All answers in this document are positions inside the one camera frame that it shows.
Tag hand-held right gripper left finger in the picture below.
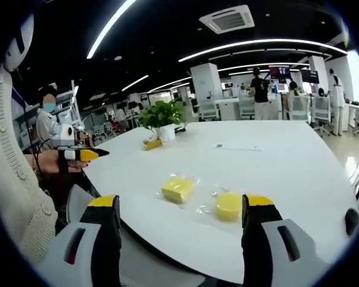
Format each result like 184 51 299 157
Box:
36 194 122 287

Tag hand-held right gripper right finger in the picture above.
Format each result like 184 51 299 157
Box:
241 193 333 287

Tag small yellow silicone block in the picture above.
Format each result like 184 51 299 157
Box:
142 138 164 151

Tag yellow rectangular silicone block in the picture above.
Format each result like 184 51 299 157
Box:
160 175 196 204

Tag person's left hand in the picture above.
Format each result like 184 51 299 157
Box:
36 148 92 175

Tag green potted plant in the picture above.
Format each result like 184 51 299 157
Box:
138 99 188 142

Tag short ceiling light strip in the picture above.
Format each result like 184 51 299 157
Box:
121 74 150 92

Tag black computer mouse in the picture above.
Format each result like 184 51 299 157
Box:
345 207 359 237

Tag white worn device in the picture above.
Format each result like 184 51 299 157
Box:
3 11 35 72

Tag long ceiling light strip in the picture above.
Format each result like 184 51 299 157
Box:
177 38 348 63
86 0 138 60

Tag white square column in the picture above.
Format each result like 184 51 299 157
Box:
189 62 224 106

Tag ceiling air conditioner vent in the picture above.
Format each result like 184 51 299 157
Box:
198 4 255 35

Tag black device cable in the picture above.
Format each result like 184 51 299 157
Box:
17 68 42 176

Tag wall display screen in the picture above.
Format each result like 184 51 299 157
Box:
300 69 320 85
269 65 291 80

